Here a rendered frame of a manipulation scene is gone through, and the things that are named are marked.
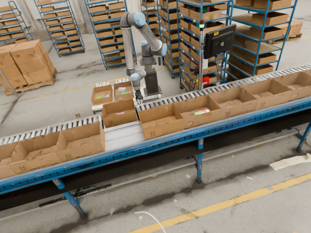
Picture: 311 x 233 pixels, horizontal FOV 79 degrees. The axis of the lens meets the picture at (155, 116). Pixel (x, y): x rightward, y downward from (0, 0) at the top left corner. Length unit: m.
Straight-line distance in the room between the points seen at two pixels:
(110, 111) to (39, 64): 3.74
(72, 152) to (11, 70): 4.60
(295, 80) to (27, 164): 2.98
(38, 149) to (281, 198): 2.67
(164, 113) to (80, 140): 0.92
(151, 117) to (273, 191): 1.66
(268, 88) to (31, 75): 5.48
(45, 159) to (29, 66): 4.34
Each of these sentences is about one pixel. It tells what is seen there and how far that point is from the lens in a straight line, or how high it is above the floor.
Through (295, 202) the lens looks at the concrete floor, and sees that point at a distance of 2.72.
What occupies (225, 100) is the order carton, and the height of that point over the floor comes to 0.91.
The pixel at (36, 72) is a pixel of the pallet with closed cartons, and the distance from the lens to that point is 6.05.
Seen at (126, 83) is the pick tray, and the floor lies 0.81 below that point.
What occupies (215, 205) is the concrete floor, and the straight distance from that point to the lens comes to 2.45.
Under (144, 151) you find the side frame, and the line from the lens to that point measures 1.87.
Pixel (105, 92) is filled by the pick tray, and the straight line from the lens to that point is 3.08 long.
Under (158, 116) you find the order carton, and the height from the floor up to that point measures 0.92.
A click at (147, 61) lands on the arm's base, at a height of 1.25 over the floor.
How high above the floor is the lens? 2.17
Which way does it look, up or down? 38 degrees down
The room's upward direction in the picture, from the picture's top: 9 degrees counter-clockwise
